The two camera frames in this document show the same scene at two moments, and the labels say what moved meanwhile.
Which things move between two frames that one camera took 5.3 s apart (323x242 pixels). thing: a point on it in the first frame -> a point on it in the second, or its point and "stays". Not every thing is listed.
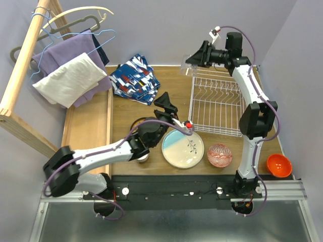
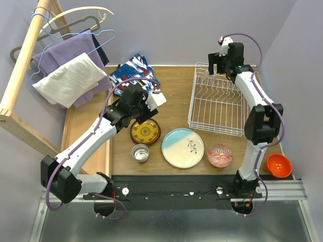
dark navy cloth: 102,55 stays
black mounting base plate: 171,192 stays
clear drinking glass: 189,69 -> 210,79
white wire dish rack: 215,107 stays
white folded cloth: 66,83 stays
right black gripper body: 205,53 -> 215,60
